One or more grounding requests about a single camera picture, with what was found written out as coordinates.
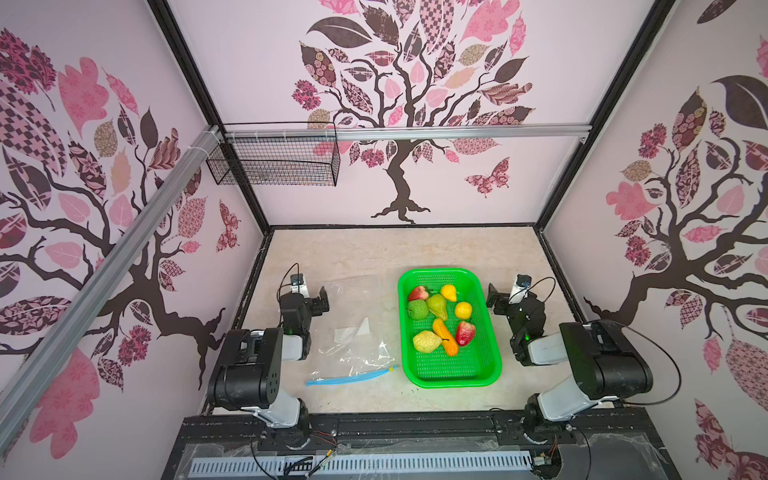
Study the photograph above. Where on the black wire wall basket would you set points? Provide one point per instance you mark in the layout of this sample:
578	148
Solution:
287	153

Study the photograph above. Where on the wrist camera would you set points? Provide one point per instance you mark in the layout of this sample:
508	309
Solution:
520	288
298	285

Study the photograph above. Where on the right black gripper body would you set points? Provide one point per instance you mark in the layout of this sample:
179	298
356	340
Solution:
498	298

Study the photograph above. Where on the clear zip bag blue zipper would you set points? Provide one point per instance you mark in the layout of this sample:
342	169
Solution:
352	342

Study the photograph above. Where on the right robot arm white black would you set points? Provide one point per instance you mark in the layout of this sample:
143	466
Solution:
604	365

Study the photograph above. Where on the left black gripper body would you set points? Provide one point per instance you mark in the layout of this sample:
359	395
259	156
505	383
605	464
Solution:
319	301

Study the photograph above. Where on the pale yellow fruit toy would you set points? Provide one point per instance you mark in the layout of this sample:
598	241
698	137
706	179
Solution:
426	342

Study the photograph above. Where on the yellow pear toy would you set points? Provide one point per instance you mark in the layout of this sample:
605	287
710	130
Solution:
449	292

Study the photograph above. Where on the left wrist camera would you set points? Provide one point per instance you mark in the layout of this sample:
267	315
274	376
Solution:
298	285

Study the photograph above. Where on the green apple toy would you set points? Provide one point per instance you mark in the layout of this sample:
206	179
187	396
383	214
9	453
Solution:
417	309

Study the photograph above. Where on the white slotted cable duct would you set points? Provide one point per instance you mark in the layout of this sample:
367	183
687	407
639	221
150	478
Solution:
346	466

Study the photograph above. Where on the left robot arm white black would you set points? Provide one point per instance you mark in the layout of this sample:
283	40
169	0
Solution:
247	374

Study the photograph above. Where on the green plastic basket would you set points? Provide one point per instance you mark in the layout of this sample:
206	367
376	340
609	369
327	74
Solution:
478	364

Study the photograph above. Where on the rear aluminium frame rail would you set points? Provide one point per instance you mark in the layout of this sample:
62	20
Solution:
415	133

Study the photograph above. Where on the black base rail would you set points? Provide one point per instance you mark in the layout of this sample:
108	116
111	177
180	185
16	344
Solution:
599	444

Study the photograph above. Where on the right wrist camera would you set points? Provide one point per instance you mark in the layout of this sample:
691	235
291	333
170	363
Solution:
520	288

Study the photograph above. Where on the left aluminium frame rail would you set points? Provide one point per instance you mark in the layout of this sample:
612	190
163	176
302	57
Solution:
32	380

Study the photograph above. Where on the aluminium frame rail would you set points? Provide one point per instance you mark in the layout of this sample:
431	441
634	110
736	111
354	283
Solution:
32	380
415	133

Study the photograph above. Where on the orange banana toy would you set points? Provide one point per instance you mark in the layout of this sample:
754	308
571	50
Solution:
448	341

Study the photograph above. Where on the yellow lemon toy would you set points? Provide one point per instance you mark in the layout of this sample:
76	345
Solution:
463	311

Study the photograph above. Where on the red apple toy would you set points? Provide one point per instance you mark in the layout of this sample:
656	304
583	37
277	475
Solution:
419	293

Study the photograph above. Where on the green pear toy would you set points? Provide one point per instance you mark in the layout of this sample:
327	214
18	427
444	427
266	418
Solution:
437	305

